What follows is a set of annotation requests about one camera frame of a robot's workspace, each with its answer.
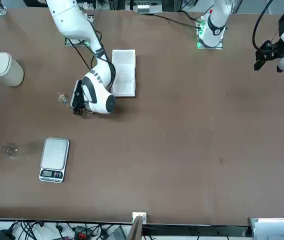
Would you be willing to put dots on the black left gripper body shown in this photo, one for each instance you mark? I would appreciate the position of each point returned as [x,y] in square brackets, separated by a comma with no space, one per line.
[269,51]

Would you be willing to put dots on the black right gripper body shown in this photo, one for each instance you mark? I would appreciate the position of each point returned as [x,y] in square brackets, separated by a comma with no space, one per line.
[78,96]

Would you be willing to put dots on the small clear measuring cup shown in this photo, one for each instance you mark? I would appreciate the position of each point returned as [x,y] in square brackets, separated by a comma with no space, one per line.
[63,98]

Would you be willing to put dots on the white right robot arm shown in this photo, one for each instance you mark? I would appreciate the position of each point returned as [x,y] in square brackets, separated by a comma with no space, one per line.
[77,22]

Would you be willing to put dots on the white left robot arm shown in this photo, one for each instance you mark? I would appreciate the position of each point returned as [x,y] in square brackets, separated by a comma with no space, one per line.
[214,25]

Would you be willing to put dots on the white open box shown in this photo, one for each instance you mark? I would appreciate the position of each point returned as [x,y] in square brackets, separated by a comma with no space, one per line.
[124,75]

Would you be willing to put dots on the silver digital kitchen scale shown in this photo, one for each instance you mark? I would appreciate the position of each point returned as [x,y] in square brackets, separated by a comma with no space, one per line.
[55,153]

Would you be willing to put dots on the cream lidded waste bin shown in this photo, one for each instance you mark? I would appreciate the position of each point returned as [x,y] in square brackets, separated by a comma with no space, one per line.
[4,71]

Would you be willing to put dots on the clear empty glass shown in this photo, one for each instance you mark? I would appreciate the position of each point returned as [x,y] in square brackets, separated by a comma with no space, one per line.
[11,150]

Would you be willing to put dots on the white power strip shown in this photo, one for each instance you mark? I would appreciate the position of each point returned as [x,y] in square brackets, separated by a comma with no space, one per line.
[143,8]

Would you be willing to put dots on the red and black plug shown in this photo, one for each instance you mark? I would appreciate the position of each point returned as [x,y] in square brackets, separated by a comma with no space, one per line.
[80,233]

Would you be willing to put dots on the grey power adapter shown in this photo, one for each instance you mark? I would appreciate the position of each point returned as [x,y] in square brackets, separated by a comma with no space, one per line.
[119,233]

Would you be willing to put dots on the black power adapter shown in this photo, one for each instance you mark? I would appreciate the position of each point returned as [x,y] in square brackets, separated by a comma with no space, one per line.
[4,235]

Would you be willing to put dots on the white flat tray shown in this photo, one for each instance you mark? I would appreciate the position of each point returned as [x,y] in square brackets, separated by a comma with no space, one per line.
[277,228]

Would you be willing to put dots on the aluminium frame post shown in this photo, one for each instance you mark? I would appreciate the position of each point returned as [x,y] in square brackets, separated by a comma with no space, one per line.
[2,7]

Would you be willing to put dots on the silver frame bracket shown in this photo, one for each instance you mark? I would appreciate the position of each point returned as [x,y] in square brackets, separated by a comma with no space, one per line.
[143,217]

